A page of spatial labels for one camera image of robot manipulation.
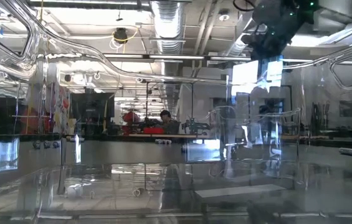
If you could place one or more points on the black background robot arm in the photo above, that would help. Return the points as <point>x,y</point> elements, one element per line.
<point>196,126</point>

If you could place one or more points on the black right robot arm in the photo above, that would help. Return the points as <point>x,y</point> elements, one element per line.
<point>288,9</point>

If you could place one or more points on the linear ceiling light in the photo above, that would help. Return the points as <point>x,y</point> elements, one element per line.
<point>230,58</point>
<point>176,57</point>
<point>122,56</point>

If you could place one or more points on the round ceiling smoke detector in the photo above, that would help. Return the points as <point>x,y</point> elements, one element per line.
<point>224,17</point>

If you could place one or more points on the person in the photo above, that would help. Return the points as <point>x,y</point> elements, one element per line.
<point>167,123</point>

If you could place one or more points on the wooden desk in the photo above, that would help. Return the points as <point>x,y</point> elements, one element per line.
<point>169,135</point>

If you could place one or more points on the red plastic bin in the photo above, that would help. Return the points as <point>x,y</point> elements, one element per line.
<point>153,130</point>

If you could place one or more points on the black round ceiling device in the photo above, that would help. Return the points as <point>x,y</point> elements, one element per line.
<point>120,35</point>

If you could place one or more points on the black computer monitor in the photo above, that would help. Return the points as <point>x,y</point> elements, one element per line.
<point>93,107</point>

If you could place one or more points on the floral patterned curtain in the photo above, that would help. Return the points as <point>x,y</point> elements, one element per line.
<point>60,109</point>

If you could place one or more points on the red board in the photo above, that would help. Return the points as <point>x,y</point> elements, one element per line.
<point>34,123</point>

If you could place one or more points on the smooth spiral silver duct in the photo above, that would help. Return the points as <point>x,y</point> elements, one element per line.
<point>239,45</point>

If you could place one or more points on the flexible ribbed silver duct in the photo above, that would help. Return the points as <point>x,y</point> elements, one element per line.
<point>167,25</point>

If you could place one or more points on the dark wall monitor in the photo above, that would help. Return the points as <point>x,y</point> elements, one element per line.
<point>350,108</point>

